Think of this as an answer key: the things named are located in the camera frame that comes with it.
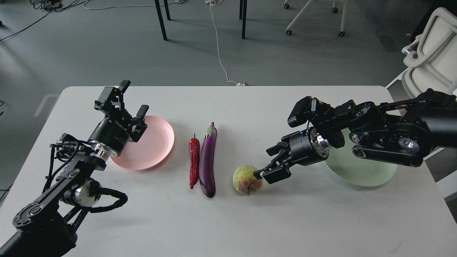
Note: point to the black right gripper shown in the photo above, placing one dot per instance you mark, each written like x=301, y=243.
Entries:
x=306, y=148

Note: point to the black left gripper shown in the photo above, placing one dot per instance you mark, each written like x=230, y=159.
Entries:
x=118, y=127

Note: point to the green yellow apple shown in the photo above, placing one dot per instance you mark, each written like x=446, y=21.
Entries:
x=245, y=182

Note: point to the purple eggplant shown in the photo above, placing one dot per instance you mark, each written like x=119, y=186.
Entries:
x=206, y=164

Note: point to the red chili pepper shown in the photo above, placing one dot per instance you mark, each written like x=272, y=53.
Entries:
x=194, y=151

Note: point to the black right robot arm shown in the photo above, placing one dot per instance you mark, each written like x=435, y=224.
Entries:
x=369, y=125

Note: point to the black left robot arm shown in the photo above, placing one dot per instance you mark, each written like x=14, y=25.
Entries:
x=47, y=227

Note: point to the pink plate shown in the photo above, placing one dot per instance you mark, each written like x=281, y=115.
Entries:
x=153, y=147

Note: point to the green plate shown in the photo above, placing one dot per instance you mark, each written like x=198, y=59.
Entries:
x=357, y=171

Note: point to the black table leg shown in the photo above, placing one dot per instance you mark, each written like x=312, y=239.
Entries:
x=240, y=9
x=244, y=18
x=167, y=11
x=161, y=20

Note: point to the white chair base with casters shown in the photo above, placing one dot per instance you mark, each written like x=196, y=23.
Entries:
x=307, y=18

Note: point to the white office chair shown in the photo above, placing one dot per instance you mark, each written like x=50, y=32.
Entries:
x=429, y=82

